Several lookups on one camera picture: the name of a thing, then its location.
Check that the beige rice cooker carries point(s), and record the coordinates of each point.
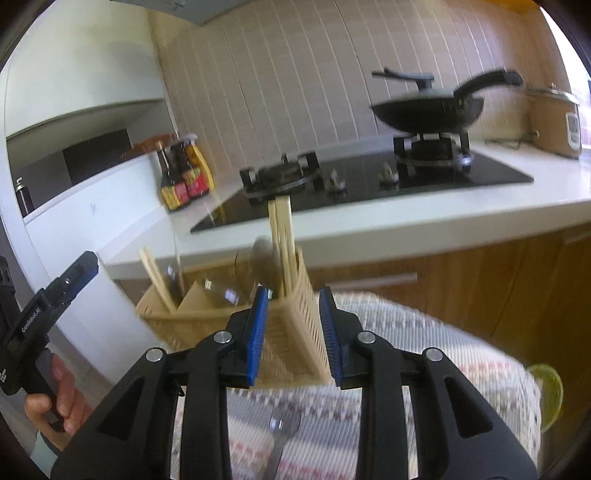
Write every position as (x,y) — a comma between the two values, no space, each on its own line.
(549,124)

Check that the striped woven tablecloth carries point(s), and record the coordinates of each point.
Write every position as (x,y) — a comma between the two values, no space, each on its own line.
(415,323)

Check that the yellow green plastic basin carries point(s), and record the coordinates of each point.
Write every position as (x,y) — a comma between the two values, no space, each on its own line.
(549,392)

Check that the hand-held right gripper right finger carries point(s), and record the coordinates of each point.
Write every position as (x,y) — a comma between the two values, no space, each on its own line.
(330,337)

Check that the red label sauce bottle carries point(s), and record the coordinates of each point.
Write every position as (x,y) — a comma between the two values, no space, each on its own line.
(196,182)

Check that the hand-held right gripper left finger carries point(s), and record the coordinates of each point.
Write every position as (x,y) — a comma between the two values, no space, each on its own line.
(257,337)

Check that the yellow label soy sauce bottle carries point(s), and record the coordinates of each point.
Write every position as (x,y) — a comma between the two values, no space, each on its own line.
(174,194)

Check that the wooden chopstick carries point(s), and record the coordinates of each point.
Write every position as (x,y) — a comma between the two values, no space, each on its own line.
(286,230)
(154,277)
(275,230)
(163,276)

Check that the stainless steel spoon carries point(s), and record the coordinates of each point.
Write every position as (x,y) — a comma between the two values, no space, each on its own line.
(244,272)
(219,291)
(175,279)
(284,424)
(265,256)

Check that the yellow plastic utensil basket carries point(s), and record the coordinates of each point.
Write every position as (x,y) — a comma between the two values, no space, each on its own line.
(286,341)

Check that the person's left hand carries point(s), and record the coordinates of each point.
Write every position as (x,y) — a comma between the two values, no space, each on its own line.
(67,392)

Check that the wooden base cabinet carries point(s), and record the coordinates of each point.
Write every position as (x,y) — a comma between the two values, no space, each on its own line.
(461,304)

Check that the yellow oil bottle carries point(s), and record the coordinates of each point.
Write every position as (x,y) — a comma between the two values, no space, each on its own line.
(204,161)

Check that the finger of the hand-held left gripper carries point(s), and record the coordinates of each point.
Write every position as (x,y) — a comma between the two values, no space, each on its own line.
(76,279)

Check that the black wok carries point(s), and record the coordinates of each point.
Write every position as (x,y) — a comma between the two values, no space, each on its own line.
(425,116)

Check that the black glass gas stove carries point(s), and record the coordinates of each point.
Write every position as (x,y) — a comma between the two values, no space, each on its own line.
(360,194)

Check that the white kitchen countertop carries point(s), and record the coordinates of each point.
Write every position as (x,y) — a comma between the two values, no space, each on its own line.
(415,210)

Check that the dark brown bottle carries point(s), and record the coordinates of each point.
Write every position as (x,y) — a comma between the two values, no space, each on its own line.
(24,198)

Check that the white wall niche shelf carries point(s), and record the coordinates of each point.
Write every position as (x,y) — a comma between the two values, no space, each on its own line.
(46,152)

